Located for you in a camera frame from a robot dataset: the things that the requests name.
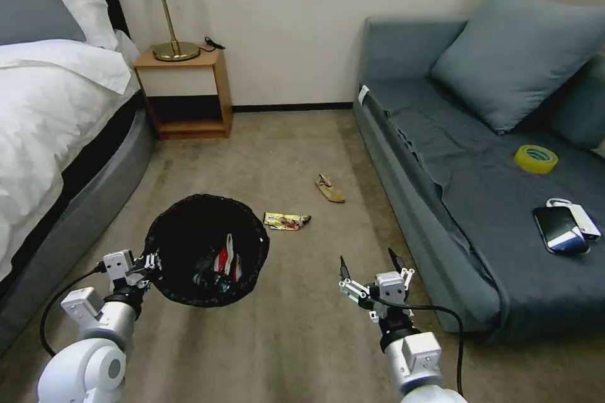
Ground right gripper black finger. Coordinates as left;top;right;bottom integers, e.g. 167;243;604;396
338;255;375;310
387;247;417;290

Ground black mesh trash bin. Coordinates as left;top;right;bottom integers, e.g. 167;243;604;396
142;193;271;309

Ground black crumpled trash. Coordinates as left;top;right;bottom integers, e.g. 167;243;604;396
190;255;233;294

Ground red white snack wrapper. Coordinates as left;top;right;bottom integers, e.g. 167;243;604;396
213;232;243;288

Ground blue-grey sofa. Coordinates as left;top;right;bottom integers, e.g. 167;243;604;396
353;14;605;348

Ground yellow brown snack wrapper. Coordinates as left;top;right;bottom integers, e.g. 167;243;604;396
262;212;314;232

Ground grey bed base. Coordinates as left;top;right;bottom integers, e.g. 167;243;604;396
0;89;155;358

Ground brown crumpled paper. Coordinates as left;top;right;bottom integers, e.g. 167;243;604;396
314;173;347;205

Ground black smartphone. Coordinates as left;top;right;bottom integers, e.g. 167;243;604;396
533;205;581;254

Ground yellow tape roll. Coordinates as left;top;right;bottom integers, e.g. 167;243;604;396
514;144;560;176

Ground white duvet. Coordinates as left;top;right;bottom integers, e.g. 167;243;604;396
0;38;142;282

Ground white power bank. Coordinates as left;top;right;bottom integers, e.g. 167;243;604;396
568;204;602;241

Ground wooden nightstand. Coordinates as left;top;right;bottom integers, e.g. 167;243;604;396
132;45;234;141

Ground large blue-grey cushion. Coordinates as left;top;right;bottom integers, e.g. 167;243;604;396
430;0;605;136

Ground flat blue-grey cushion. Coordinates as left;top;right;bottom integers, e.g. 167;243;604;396
550;49;605;152

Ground brass table lamp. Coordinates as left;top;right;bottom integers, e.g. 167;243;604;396
112;0;202;63

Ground black headboard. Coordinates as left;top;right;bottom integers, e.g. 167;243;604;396
99;0;131;41

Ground grey pillow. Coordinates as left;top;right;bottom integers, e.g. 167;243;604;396
0;0;88;48

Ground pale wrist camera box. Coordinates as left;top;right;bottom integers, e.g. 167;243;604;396
374;271;409;304
102;249;137;288

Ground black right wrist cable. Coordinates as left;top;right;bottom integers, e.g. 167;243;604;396
373;296;467;397

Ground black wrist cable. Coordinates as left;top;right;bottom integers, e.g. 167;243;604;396
39;264;108;358
373;296;467;397

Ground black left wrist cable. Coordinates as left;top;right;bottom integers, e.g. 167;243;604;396
39;264;108;358

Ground white cable loop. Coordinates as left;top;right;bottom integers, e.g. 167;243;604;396
545;196;585;210

